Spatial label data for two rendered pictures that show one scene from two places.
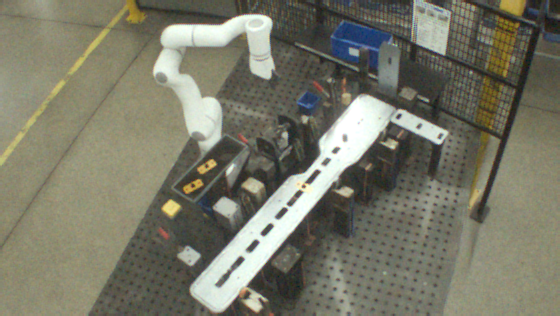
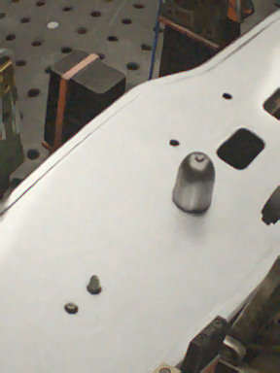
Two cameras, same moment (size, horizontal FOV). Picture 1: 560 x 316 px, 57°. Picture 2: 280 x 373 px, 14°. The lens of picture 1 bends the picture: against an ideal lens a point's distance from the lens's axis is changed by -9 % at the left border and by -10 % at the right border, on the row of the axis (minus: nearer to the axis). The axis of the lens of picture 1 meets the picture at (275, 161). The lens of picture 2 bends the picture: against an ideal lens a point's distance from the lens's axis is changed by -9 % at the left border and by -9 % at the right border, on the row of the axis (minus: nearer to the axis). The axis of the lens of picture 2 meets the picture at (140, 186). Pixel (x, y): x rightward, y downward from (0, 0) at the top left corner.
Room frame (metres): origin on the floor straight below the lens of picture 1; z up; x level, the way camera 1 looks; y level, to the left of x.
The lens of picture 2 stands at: (2.35, -0.52, 1.72)
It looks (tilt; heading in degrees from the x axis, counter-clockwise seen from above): 49 degrees down; 168
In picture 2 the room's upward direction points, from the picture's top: 8 degrees clockwise
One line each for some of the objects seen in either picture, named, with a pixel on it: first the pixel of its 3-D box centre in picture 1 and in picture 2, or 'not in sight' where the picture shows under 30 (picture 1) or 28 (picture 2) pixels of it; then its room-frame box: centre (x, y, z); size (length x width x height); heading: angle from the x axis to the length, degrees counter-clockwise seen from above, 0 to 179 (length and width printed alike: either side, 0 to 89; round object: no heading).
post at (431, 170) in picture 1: (435, 155); not in sight; (1.68, -0.81, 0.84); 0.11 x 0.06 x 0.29; 45
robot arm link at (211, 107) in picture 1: (208, 122); not in sight; (1.91, 0.30, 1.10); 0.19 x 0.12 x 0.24; 161
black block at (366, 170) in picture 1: (366, 183); (74, 172); (1.58, -0.42, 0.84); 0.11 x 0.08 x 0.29; 45
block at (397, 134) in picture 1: (396, 150); not in sight; (1.75, -0.62, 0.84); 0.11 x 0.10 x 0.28; 45
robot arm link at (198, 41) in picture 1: (233, 31); not in sight; (1.83, 0.09, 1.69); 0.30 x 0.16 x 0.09; 71
